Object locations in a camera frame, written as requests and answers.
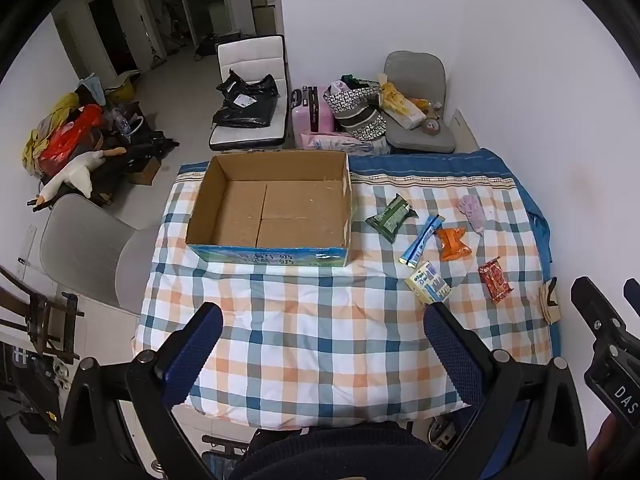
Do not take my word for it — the plaid blanket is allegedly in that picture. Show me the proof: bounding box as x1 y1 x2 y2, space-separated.
131 147 562 430

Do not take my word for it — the red snack packet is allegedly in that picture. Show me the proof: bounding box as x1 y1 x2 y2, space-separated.
478 257 514 304

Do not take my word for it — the blue stick packet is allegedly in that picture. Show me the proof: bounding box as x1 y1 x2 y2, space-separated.
398 214 446 268

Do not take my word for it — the yellow and blue carton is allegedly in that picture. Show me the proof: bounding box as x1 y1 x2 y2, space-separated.
404 260 452 306

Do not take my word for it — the red plastic bag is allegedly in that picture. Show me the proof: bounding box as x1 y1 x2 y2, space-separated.
39 104 105 177

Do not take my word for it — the white padded chair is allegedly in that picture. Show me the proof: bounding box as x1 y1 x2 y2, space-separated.
208 35 289 152

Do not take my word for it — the purple sock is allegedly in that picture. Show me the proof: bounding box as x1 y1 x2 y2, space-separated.
457 195 487 237

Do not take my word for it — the grey shell chair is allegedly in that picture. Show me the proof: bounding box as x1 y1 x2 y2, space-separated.
39 194 162 317

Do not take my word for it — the pink suitcase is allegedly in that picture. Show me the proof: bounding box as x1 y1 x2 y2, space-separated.
291 86 335 150

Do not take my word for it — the yellow shopping bag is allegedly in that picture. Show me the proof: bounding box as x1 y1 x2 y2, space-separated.
106 72 142 107

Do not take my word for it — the black plastic bag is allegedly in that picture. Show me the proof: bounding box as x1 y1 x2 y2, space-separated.
211 69 279 130

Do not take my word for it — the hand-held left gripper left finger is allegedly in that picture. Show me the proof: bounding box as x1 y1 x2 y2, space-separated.
55 302 224 480

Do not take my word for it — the orange snack packet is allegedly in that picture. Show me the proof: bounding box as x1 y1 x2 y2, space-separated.
436 227 472 262

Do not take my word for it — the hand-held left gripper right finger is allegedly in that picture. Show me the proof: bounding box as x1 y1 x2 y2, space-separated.
424 302 588 480

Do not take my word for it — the yellow snack bag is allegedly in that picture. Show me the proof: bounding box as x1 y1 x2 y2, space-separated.
376 74 427 129

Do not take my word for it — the black and white patterned tote bag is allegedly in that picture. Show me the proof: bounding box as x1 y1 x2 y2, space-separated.
323 79 387 142

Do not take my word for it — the green snack packet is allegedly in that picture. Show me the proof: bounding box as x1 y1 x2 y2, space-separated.
365 193 419 244

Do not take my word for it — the white goose plush toy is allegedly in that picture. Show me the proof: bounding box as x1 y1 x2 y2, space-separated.
27 146 127 211

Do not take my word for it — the beige blanket tag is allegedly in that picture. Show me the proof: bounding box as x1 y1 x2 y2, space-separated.
541 276 562 325

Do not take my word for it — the yellow cloth bundle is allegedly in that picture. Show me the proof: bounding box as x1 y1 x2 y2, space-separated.
21 92 81 177

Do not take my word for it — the grey padded chair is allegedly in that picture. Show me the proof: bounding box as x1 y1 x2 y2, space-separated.
382 51 457 155

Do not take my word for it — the floral tissue pack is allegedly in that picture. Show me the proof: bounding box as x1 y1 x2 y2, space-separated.
300 130 391 157

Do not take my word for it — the dark wooden folding chair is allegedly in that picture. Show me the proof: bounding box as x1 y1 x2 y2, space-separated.
0 265 86 363

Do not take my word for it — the light blue cloth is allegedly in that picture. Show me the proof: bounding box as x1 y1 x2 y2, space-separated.
82 74 107 107

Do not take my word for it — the person's right forearm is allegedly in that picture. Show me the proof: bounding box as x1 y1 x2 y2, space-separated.
587 410 640 480

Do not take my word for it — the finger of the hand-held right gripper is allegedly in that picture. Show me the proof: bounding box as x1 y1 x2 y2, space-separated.
571 276 626 343
622 280 640 321

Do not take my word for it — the small brown cardboard box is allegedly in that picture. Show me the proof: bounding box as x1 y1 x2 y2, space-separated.
125 156 162 187

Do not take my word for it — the person's dark clothing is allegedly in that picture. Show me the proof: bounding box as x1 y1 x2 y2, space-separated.
227 425 451 480

